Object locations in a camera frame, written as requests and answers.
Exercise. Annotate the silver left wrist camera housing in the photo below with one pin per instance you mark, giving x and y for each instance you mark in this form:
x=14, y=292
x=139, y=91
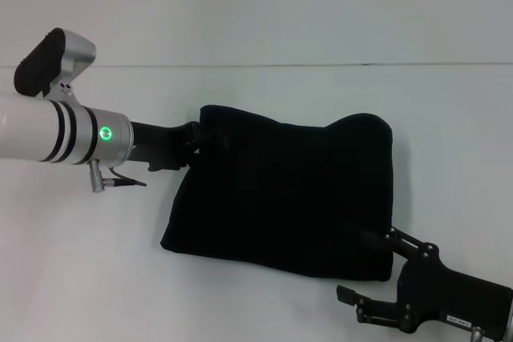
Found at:
x=48, y=61

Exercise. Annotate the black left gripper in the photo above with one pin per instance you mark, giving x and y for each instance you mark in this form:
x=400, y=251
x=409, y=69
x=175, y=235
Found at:
x=160, y=142

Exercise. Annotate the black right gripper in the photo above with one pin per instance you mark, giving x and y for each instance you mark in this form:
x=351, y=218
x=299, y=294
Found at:
x=453, y=298

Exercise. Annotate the black shirt with FREE print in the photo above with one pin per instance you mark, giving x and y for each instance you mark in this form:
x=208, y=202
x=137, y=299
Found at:
x=280, y=198

